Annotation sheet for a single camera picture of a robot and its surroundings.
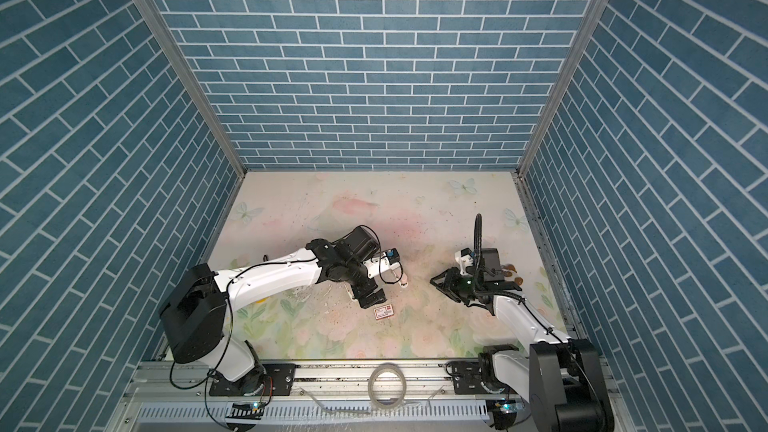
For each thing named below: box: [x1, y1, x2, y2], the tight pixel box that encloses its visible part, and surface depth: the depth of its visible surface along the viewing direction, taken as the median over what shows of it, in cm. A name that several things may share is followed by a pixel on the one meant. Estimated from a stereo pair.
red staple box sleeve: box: [374, 304, 394, 321], surface depth 86 cm
